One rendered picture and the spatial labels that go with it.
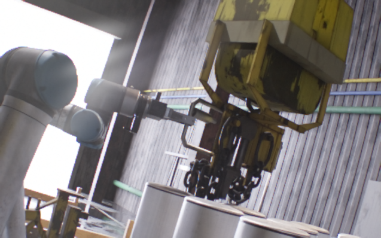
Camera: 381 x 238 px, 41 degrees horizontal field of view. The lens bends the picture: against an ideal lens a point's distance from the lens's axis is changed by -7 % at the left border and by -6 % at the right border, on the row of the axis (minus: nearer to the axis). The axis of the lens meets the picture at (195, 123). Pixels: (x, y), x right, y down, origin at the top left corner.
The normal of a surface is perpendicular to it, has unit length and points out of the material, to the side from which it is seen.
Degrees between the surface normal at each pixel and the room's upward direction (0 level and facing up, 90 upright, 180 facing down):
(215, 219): 90
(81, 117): 90
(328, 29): 90
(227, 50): 90
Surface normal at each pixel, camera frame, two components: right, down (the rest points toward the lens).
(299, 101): 0.67, 0.12
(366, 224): -0.85, -0.30
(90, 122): 0.17, -0.05
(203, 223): -0.22, -0.18
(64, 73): 0.85, 0.07
